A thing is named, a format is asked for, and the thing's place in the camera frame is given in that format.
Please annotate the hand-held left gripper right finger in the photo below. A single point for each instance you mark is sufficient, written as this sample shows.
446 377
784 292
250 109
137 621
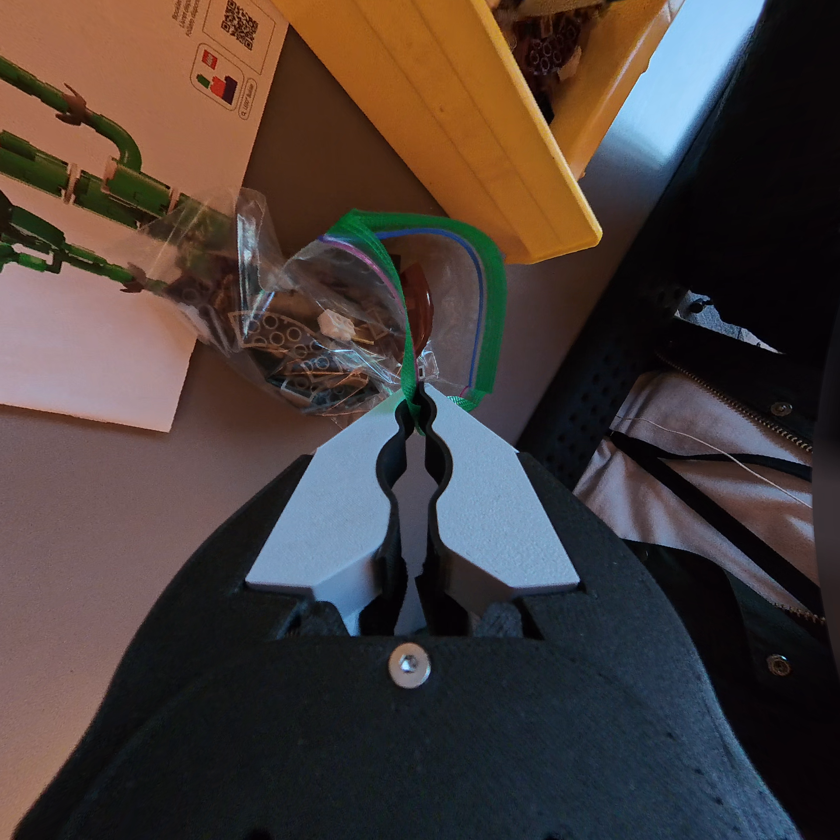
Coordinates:
505 525

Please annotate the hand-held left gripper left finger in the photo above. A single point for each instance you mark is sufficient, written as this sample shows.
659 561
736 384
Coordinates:
328 525

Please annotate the small cluster of toy bricks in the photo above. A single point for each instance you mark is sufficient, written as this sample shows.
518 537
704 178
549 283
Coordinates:
308 354

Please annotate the clear zip bag green seal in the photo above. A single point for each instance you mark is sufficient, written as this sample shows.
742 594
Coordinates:
315 289

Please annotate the yellow plastic storage bin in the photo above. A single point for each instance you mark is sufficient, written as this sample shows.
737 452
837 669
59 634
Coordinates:
426 85

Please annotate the pile of toy building bricks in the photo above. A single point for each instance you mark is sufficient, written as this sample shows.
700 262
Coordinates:
548 52

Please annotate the grey desk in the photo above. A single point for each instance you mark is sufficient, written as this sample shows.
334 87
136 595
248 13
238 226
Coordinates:
98 558

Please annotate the white shirt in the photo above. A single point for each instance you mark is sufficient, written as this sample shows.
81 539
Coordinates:
649 492

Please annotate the black perforated chair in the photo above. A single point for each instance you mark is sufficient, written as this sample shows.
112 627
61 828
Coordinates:
590 394

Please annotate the dark green jacket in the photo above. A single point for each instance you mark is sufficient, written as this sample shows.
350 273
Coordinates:
735 348

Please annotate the plant building instruction booklet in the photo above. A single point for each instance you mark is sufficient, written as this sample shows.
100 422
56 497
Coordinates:
98 334

